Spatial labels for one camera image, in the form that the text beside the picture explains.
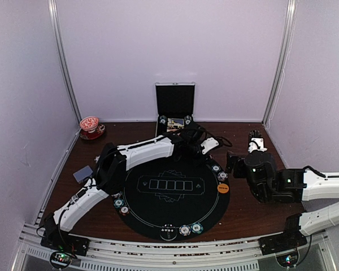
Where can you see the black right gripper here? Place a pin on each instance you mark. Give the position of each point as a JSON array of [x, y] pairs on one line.
[[232, 158]]

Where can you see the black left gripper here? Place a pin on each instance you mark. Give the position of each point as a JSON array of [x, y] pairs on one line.
[[198, 162]]

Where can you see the blue white chips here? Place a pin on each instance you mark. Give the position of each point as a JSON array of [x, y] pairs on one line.
[[184, 230], [222, 176], [117, 195]]

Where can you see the orange big blind button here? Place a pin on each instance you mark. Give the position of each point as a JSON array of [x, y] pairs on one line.
[[223, 188]]

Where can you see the green chips front seat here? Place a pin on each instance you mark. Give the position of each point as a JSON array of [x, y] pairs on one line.
[[196, 228]]

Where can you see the blue white chips front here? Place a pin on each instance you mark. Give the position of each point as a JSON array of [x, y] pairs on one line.
[[184, 230]]

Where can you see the clear round dealer button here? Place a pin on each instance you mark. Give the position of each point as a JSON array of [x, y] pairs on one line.
[[168, 232]]

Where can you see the orange chips seat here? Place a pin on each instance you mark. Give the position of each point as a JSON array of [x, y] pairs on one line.
[[124, 210]]

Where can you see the grey blue card deck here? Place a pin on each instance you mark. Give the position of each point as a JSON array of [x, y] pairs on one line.
[[83, 174]]

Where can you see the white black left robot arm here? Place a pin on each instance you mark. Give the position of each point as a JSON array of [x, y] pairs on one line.
[[115, 161]]

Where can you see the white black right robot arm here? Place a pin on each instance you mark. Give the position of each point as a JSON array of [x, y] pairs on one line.
[[306, 184]]

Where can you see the right chip stack in case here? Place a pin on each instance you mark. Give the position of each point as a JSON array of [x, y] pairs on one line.
[[188, 120]]

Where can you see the chip stack in case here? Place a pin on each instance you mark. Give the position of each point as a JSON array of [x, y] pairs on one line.
[[163, 120], [188, 120]]

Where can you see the blue card box in case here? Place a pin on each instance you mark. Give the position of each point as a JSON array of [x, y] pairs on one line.
[[175, 123]]

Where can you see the left chip stack in case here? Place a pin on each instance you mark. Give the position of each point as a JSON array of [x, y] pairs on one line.
[[163, 120]]

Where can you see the aluminium poker case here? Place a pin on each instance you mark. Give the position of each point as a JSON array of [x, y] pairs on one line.
[[174, 100]]

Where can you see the round black poker mat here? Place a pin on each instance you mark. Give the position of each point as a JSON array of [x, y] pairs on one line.
[[164, 191]]

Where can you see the red white patterned bowl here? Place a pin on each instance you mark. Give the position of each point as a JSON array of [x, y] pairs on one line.
[[89, 124]]

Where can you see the red floral plate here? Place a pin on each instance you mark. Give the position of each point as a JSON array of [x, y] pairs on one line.
[[91, 135]]

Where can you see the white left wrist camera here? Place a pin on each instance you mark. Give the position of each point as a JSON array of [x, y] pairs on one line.
[[208, 145]]

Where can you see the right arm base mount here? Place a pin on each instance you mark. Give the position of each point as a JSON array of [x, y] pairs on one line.
[[290, 238]]

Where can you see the aluminium front rail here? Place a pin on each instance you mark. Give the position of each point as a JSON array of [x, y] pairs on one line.
[[237, 254]]

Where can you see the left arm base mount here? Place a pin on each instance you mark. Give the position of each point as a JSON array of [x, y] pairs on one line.
[[60, 240]]

